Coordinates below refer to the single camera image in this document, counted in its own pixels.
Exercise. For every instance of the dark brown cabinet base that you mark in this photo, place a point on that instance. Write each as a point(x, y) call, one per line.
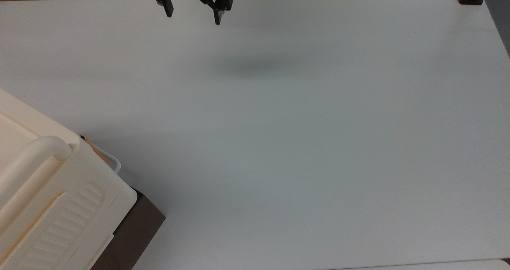
point(133, 230)

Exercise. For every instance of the cream plastic box lid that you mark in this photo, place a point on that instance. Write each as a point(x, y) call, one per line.
point(48, 206)

